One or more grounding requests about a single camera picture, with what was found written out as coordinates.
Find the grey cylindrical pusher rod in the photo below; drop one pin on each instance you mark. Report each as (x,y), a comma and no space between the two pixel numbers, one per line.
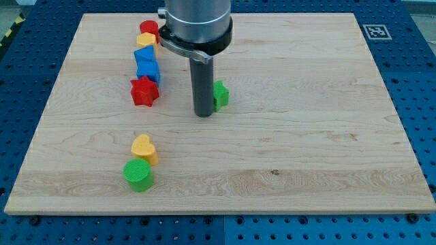
(202,87)

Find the green star block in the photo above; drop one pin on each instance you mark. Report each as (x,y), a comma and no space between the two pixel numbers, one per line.
(220,95)

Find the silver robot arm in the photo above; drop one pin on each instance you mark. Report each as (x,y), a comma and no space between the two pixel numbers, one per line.
(197,30)

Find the red star block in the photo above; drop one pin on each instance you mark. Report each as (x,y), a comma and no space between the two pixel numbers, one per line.
(144,91)

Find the blue cube block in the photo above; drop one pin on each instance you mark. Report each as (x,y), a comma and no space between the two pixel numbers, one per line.
(150,69)

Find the blue triangle block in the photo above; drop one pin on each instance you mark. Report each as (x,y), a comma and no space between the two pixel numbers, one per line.
(145,54)

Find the yellow hexagon block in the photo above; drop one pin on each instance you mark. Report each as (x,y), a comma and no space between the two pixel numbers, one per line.
(147,39)

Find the red cylinder block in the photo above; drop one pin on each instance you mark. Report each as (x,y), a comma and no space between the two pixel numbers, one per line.
(150,26)

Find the yellow heart block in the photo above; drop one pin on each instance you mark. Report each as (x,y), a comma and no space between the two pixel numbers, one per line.
(142,147)

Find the green cylinder block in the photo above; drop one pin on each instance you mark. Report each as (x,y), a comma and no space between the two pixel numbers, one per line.
(138,174)

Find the white fiducial marker tag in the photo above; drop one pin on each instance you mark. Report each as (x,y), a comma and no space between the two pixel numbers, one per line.
(377,32)

